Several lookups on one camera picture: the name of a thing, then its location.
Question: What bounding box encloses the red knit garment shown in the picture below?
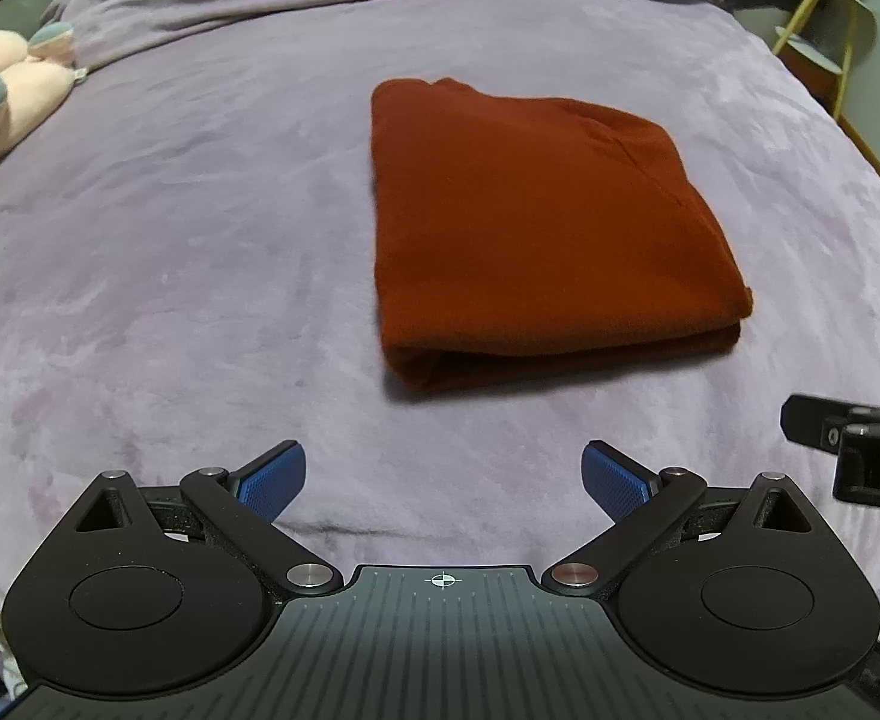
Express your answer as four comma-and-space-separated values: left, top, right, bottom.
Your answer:
369, 76, 756, 395

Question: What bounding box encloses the yellow side table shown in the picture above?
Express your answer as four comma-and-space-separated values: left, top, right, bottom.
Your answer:
771, 0, 879, 122

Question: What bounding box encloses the purple bed sheet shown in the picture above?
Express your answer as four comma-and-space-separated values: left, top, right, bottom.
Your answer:
0, 0, 880, 698

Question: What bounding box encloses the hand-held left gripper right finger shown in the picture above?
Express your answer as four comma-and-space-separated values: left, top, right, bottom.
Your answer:
581, 441, 824, 595

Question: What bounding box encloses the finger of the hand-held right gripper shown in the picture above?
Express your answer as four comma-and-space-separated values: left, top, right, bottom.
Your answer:
780, 376, 880, 457

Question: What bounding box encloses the cream plush toy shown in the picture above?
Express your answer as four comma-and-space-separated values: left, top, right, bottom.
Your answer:
0, 21, 90, 164

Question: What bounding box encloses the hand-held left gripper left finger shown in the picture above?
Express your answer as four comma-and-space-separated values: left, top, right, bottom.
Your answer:
72, 441, 345, 595

